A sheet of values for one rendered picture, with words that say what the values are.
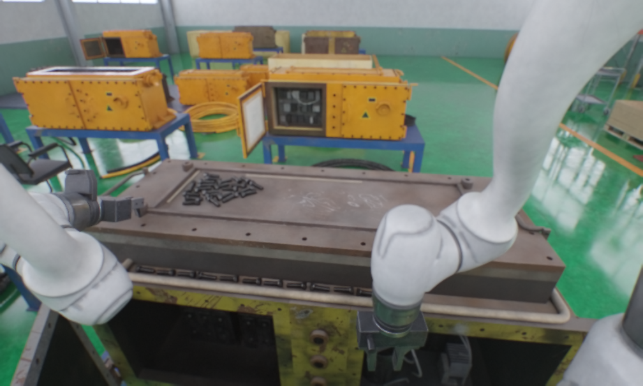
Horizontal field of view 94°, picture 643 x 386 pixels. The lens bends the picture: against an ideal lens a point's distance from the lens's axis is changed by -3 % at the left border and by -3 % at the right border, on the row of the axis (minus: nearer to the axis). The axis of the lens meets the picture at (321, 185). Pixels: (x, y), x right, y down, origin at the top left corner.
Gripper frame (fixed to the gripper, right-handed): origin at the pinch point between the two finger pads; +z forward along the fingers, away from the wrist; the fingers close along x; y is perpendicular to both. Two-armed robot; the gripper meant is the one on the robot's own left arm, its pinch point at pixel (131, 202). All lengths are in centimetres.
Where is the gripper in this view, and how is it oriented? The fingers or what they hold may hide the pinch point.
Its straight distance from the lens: 95.8
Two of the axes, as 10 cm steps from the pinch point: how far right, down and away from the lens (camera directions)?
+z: 1.1, -0.6, 9.9
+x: 9.9, 0.6, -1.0
